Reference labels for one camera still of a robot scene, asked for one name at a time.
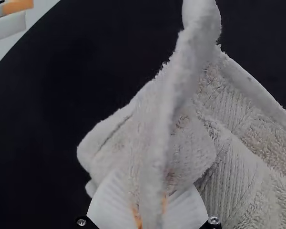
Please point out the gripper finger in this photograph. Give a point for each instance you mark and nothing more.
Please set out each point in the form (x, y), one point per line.
(112, 205)
(186, 210)

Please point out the pale towel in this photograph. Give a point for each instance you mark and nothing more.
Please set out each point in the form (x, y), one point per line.
(228, 143)

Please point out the black mat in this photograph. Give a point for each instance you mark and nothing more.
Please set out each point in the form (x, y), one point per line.
(62, 119)

